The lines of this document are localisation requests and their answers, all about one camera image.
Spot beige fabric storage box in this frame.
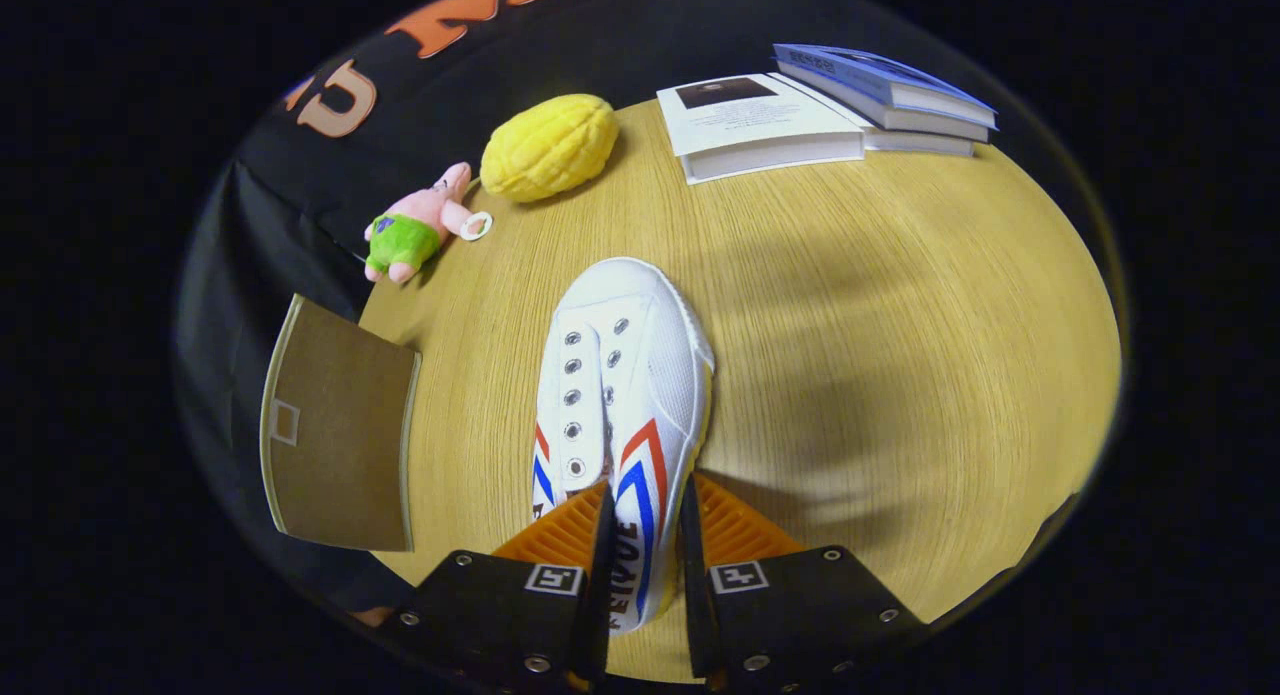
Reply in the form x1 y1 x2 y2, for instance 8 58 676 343
259 293 423 553

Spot white canvas shoe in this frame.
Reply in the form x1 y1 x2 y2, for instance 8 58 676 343
530 257 717 636

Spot yellow knobbly plush toy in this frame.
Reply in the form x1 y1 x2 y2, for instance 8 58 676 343
480 93 621 204

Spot pink star plush toy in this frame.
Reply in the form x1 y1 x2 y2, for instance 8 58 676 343
363 162 494 285

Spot black backdrop cloth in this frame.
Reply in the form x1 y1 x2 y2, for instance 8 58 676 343
172 0 1111 626

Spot white book with dark photo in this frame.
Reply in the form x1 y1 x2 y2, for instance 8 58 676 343
656 72 867 186

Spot blue book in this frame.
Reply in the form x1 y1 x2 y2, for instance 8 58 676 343
772 43 999 141

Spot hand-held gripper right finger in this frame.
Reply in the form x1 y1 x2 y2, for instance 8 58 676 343
680 470 927 692

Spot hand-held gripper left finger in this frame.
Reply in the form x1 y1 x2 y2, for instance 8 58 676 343
385 481 617 690

